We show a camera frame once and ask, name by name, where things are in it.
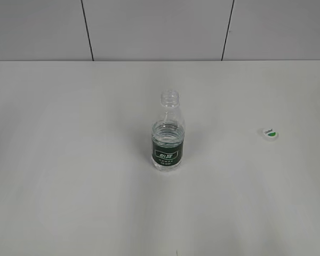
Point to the clear Cestbon water bottle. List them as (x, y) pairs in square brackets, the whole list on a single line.
[(168, 133)]

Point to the white green bottle cap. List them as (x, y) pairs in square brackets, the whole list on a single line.
[(268, 134)]

